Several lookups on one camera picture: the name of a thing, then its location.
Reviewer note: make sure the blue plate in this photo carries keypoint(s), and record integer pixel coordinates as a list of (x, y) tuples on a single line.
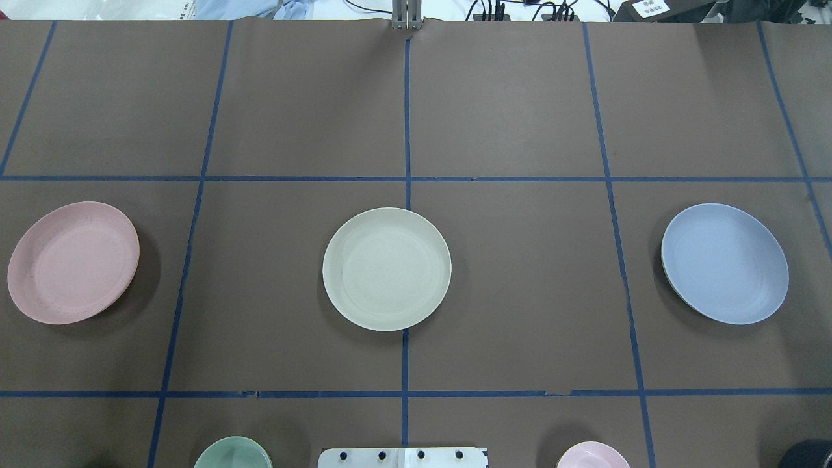
[(725, 264)]

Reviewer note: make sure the pink plate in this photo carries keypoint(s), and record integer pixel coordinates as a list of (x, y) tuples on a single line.
[(73, 263)]

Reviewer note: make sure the cream plate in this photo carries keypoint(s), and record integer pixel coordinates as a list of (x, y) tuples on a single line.
[(387, 269)]

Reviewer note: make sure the pink bowl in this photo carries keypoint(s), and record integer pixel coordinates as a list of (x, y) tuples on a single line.
[(592, 454)]

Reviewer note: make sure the green cup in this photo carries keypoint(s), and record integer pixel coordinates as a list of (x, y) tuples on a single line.
[(234, 451)]

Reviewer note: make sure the light blue cloth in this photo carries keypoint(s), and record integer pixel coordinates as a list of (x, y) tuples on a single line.
[(233, 10)]

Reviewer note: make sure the black box with label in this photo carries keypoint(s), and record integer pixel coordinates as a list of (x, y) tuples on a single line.
[(670, 12)]

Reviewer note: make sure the dark blue pot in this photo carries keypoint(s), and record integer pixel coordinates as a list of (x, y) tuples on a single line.
[(808, 453)]

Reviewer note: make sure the aluminium frame post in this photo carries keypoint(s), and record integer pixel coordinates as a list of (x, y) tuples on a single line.
[(406, 14)]

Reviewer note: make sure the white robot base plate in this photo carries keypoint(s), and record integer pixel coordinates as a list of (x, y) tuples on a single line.
[(404, 457)]

